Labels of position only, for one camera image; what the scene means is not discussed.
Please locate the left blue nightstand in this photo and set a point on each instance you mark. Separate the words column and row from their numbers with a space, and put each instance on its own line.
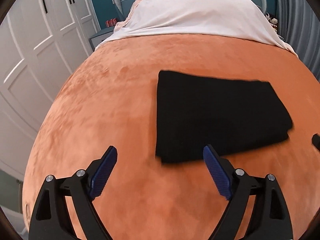
column 100, row 36

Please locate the red boxes on nightstand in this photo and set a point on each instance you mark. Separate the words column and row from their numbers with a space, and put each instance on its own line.
column 111, row 23

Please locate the white wardrobe with red decals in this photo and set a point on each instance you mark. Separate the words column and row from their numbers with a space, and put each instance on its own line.
column 42, row 43

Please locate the grey curtain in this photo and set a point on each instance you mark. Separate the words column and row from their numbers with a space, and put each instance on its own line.
column 299, row 26

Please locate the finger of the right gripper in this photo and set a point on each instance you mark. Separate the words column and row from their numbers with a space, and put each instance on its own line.
column 316, row 141

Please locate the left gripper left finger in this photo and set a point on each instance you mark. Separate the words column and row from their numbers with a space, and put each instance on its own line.
column 51, row 219

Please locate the black pants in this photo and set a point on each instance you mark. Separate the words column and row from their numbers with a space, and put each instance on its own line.
column 230, row 115

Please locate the red doll figurines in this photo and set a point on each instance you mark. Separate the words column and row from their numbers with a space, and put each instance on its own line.
column 272, row 21

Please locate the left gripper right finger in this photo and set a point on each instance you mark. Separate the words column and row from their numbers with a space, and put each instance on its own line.
column 270, row 218

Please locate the white pillow cover sheet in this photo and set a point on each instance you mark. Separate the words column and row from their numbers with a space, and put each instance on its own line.
column 230, row 18

